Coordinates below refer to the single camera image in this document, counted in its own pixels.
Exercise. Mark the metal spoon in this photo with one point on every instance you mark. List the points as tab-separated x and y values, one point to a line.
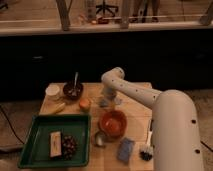
75	83

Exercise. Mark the wooden block in tray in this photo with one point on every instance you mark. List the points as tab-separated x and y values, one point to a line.
55	144

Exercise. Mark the blue sponge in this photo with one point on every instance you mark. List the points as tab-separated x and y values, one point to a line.
125	150

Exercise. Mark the dark grape bunch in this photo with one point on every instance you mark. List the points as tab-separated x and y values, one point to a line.
69	146

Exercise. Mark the orange bowl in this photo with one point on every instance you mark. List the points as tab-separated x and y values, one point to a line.
113	123

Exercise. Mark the green plastic tray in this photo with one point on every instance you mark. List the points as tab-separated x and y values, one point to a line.
36	150

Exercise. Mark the light blue towel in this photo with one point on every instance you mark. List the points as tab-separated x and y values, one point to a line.
103	103

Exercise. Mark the white cup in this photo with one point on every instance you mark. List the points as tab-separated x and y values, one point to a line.
53	92

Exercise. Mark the small metal cup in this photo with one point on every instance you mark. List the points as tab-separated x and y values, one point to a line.
100	139

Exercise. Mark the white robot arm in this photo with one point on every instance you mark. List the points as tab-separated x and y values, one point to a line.
175	134

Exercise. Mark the orange green fruit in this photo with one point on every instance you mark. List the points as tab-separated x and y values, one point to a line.
85	104

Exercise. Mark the yellow banana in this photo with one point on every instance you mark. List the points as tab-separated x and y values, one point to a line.
58	108

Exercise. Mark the dark brown bowl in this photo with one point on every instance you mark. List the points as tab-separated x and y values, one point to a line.
67	90

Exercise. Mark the green white dish brush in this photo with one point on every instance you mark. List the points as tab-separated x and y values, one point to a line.
146	150

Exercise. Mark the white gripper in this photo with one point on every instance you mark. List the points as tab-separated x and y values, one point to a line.
111	101

